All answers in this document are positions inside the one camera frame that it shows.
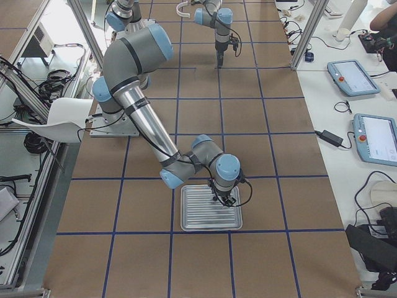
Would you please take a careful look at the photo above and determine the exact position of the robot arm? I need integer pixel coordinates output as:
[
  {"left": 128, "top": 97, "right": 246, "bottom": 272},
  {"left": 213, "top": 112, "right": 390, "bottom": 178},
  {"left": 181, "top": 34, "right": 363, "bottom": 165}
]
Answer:
[
  {"left": 105, "top": 1, "right": 242, "bottom": 68},
  {"left": 94, "top": 24, "right": 244, "bottom": 207}
]

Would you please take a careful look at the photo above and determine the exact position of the blue teach pendant far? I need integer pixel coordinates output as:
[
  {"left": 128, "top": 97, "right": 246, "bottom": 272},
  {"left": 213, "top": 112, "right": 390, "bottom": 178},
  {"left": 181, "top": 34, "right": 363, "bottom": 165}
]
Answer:
[{"left": 327, "top": 60, "right": 380, "bottom": 97}]

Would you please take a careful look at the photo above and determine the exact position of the aluminium frame post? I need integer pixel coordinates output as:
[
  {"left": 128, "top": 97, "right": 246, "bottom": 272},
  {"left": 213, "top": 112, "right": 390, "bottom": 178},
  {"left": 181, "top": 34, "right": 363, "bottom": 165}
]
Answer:
[{"left": 290, "top": 0, "right": 328, "bottom": 71}]

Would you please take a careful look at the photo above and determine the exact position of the white paper cup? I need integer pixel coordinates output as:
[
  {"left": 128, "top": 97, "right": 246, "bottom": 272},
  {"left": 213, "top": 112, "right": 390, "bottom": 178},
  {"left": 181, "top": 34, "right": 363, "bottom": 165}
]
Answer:
[{"left": 335, "top": 28, "right": 350, "bottom": 43}]

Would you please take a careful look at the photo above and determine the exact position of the blue teach pendant near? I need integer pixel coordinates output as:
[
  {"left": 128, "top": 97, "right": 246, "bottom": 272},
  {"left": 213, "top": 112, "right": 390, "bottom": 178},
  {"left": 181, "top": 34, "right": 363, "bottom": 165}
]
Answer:
[{"left": 352, "top": 114, "right": 396, "bottom": 166}]

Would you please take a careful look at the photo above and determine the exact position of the ribbed metal tray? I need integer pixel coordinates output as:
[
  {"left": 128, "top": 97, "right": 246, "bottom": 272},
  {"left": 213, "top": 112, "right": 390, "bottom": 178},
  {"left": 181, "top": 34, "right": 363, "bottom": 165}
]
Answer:
[{"left": 181, "top": 184, "right": 243, "bottom": 232}]

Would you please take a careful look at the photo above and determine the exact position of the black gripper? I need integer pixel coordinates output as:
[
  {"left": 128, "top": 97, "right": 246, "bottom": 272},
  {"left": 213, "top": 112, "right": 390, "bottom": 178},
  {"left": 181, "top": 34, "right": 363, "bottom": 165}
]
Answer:
[
  {"left": 208, "top": 183, "right": 237, "bottom": 207},
  {"left": 215, "top": 38, "right": 239, "bottom": 69}
]

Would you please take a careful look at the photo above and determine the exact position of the blue teach pendant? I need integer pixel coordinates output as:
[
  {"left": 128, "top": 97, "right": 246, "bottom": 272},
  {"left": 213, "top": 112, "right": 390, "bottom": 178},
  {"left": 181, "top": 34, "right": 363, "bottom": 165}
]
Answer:
[
  {"left": 327, "top": 60, "right": 380, "bottom": 97},
  {"left": 352, "top": 114, "right": 396, "bottom": 166}
]

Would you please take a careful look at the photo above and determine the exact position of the white chair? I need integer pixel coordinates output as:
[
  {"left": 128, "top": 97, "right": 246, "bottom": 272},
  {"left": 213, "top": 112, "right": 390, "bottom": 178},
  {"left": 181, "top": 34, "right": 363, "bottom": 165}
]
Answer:
[{"left": 12, "top": 97, "right": 93, "bottom": 143}]

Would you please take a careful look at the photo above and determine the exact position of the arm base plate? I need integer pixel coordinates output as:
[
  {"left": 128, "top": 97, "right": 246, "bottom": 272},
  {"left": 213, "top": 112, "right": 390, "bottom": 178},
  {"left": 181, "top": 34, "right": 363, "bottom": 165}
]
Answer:
[{"left": 89, "top": 106, "right": 139, "bottom": 138}]

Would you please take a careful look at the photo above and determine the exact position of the black power adapter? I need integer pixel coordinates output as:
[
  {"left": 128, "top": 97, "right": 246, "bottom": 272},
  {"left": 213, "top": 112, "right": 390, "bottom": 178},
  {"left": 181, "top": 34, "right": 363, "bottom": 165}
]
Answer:
[{"left": 314, "top": 130, "right": 343, "bottom": 147}]

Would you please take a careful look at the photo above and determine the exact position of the white curved plastic part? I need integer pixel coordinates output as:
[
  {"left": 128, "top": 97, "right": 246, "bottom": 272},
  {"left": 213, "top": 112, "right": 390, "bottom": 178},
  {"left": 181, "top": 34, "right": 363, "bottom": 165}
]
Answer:
[{"left": 176, "top": 1, "right": 190, "bottom": 19}]

